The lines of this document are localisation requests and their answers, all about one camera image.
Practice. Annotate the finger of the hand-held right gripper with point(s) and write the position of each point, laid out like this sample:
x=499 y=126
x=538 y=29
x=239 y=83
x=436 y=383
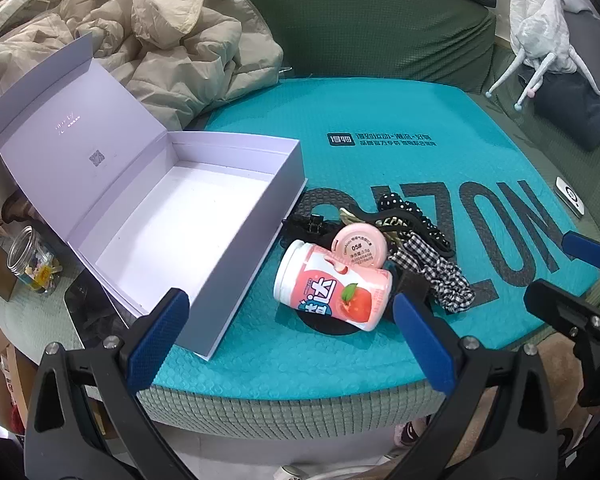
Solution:
x=555 y=300
x=585 y=250

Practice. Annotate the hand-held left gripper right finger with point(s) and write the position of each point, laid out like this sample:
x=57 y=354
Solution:
x=425 y=345

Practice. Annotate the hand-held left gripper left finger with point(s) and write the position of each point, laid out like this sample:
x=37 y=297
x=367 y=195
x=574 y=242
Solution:
x=165 y=330

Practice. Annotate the black white gingham scrunchie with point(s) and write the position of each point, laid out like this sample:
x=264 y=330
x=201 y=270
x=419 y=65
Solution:
x=430 y=265

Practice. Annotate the lavender gift box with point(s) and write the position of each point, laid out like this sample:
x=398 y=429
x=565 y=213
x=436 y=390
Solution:
x=180 y=220

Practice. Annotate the pink gum bottle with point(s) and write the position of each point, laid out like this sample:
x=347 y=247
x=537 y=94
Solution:
x=330 y=285

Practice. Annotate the pink round compact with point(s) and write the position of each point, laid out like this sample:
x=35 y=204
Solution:
x=360 y=245

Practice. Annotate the black polka dot hair claw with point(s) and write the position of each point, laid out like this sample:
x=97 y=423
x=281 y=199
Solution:
x=395 y=202

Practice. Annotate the white remote control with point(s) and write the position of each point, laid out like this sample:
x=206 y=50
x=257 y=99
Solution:
x=570 y=195

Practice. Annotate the grey cushion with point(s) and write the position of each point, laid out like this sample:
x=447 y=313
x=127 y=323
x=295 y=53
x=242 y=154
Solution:
x=575 y=105

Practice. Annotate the glass jar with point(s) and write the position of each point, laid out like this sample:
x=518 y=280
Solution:
x=30 y=255

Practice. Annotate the white rack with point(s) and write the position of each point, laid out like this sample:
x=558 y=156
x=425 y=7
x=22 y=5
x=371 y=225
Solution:
x=512 y=67

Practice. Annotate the white garment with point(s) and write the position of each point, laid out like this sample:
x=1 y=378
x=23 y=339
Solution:
x=540 y=25

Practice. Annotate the beige down jacket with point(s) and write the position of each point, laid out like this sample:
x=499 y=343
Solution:
x=180 y=35

